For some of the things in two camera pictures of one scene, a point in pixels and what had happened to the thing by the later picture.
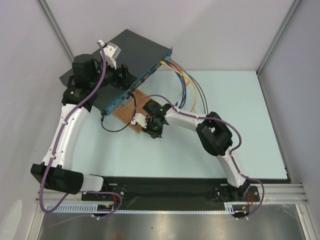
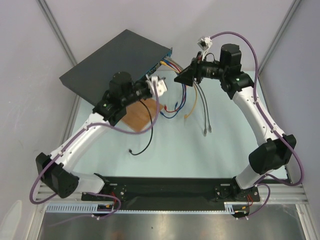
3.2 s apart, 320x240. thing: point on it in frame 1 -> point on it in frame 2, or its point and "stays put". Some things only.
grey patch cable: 175,63 stays put
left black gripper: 127,79 -> 145,82
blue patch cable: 176,104 stays put
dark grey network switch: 139,54 stays put
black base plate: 169,193 stays put
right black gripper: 154,128 -> 194,72
